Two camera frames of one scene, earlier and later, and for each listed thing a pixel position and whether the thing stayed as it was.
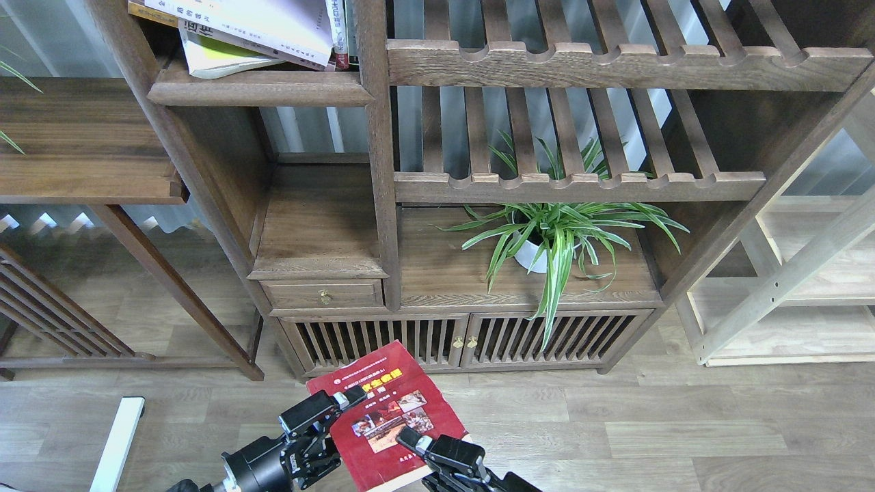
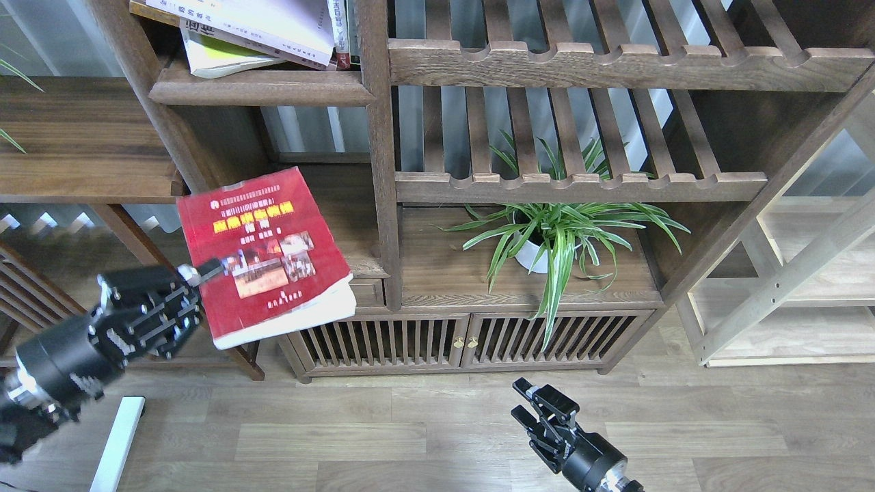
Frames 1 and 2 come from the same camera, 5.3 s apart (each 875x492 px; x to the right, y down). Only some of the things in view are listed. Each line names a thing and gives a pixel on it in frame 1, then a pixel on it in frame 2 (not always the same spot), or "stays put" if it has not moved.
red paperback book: x=399 y=393 → x=282 y=272
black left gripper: x=270 y=465 → x=76 y=361
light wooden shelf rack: x=796 y=286 stays put
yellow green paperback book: x=205 y=58 stays put
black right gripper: x=445 y=450 → x=586 y=459
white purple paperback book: x=301 y=28 stays put
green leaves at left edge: x=3 y=65 stays put
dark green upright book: x=352 y=31 stays put
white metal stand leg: x=131 y=411 stays put
